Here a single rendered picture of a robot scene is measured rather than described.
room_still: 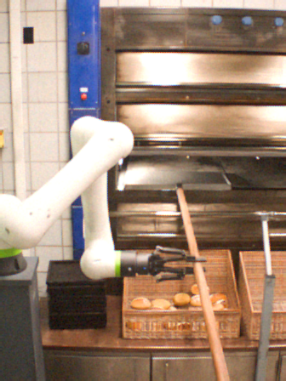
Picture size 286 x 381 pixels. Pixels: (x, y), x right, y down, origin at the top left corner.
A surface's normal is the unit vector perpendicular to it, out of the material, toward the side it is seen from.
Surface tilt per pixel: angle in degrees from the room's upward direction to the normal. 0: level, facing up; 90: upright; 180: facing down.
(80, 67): 90
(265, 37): 90
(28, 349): 90
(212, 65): 70
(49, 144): 90
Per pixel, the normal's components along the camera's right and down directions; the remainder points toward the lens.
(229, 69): -0.02, -0.09
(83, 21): -0.02, 0.26
